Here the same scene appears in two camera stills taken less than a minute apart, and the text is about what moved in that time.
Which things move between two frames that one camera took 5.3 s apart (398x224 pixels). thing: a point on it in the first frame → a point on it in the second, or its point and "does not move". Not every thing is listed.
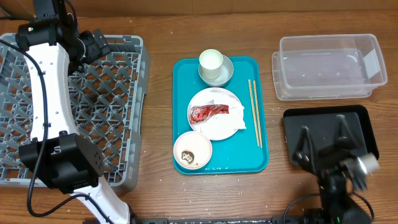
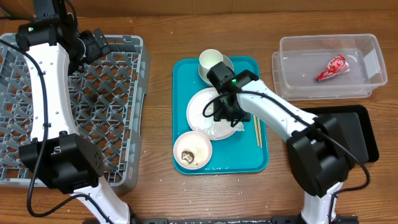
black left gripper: (96, 51) does not move
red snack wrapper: (201, 113) → (337, 66)
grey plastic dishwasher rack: (107, 97) does not move
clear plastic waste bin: (315, 67) does not move
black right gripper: (328, 158) → (217, 110)
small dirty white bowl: (192, 150) does not move
